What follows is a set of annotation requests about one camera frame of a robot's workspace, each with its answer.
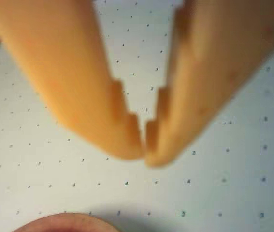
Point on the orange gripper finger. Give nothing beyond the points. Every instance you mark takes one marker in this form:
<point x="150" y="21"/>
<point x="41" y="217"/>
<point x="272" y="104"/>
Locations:
<point x="211" y="60"/>
<point x="62" y="72"/>

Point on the round wooden bowl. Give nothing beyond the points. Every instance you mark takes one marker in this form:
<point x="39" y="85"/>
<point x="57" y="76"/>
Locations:
<point x="64" y="223"/>

